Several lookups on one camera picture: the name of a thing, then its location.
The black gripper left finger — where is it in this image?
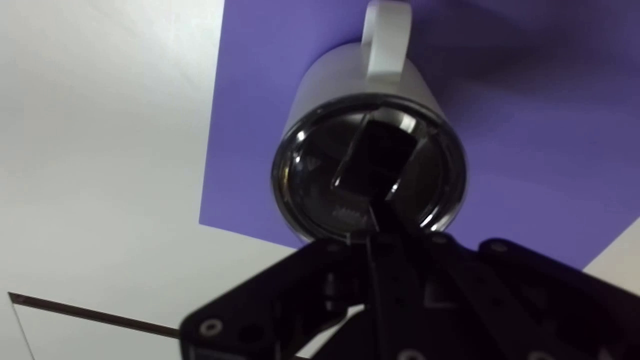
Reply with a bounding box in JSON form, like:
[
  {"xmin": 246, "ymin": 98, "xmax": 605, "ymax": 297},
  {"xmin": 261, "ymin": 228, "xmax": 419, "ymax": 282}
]
[{"xmin": 178, "ymin": 202, "xmax": 425, "ymax": 360}]

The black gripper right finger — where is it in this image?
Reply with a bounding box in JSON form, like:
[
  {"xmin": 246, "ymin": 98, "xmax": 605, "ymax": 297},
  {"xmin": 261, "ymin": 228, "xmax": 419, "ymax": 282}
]
[{"xmin": 418, "ymin": 232, "xmax": 640, "ymax": 360}]

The white mug with lid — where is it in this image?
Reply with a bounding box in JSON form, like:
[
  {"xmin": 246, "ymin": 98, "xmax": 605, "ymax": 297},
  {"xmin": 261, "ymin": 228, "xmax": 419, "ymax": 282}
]
[{"xmin": 272, "ymin": 0, "xmax": 465, "ymax": 242}]

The purple mat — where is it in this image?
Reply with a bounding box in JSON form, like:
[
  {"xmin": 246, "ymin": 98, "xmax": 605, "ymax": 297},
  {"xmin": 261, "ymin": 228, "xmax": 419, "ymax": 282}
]
[{"xmin": 200, "ymin": 0, "xmax": 640, "ymax": 269}]

